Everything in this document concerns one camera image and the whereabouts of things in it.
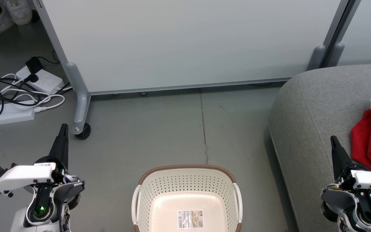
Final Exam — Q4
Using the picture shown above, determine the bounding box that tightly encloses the white partition panel grey frame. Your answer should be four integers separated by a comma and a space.
33, 0, 350, 140

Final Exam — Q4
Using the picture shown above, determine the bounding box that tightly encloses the partition caster wheel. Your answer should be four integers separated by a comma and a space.
75, 124, 91, 140

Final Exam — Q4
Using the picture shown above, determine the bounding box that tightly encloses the cream laundry basket brown rim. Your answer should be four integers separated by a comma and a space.
131, 164, 243, 232

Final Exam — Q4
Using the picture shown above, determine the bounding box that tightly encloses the grey framed partition with feet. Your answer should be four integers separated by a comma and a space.
306, 0, 371, 70

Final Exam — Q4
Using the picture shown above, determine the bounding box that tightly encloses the paper label sticker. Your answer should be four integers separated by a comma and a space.
177, 209, 204, 230

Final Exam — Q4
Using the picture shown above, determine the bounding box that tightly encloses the white cable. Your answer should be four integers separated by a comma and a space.
0, 73, 73, 112

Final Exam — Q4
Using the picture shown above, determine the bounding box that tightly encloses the grey fabric sofa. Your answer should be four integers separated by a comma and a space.
268, 63, 371, 232

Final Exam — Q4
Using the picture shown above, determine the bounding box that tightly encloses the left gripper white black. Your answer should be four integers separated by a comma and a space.
0, 124, 69, 194

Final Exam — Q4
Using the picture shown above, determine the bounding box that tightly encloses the long white power strip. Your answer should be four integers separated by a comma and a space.
0, 100, 36, 127

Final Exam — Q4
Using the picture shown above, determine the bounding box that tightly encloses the wide white power strip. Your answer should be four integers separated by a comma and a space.
16, 66, 65, 95

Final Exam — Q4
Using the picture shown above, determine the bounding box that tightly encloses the tangle of cables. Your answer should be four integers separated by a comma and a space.
0, 75, 60, 121

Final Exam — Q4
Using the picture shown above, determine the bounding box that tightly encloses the black power adapter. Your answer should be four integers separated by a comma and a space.
25, 52, 60, 74

